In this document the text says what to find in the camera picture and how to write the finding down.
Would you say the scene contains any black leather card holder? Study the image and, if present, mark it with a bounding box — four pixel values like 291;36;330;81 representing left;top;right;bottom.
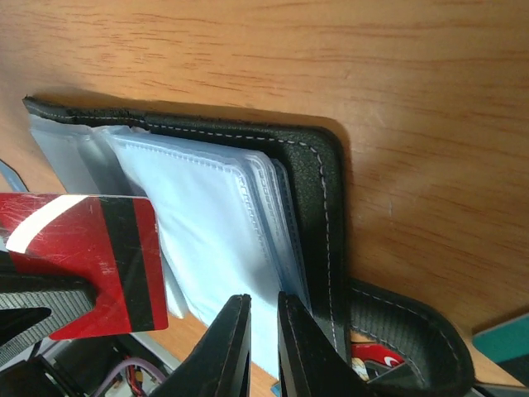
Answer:
23;97;474;396

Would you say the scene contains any teal VIP card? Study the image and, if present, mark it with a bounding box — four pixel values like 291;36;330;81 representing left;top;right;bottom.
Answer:
472;313;528;364

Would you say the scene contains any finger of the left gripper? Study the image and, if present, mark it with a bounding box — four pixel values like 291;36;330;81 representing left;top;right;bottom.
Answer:
1;273;97;365

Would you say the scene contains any red VIP card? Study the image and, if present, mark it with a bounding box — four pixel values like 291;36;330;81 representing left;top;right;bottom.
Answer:
1;193;168;340

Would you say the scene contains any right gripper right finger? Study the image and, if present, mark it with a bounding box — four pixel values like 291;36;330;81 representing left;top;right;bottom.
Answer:
278;292;376;397

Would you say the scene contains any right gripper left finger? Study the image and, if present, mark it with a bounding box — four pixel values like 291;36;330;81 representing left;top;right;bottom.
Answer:
152;294;251;397

